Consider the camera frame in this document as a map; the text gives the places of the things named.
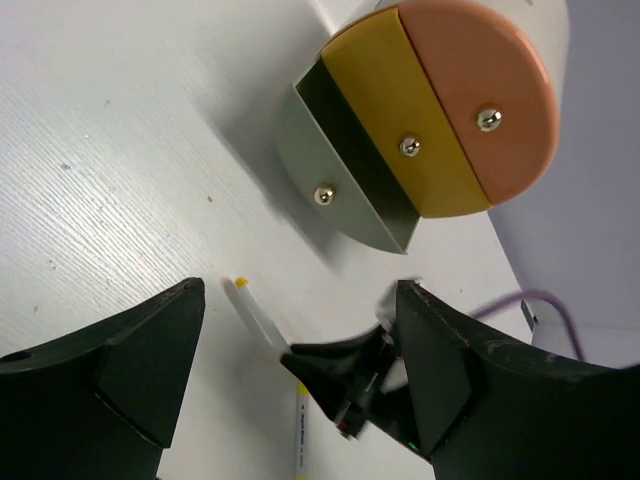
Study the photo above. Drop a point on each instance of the grey-green bottom drawer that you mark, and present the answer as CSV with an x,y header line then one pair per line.
x,y
335,165

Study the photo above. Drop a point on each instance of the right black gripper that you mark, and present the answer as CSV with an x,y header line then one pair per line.
x,y
348,378

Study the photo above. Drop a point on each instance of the cream cylindrical drawer organizer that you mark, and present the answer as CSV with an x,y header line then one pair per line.
x,y
546,25

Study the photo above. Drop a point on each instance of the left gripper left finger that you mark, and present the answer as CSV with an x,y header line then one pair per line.
x,y
102,402

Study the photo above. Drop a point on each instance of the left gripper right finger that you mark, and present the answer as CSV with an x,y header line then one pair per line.
x,y
488,406

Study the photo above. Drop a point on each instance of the orange top drawer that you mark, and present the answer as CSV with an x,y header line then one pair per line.
x,y
493,88

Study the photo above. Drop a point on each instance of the white pen yellow cap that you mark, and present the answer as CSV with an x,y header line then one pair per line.
x,y
260,325
301,457

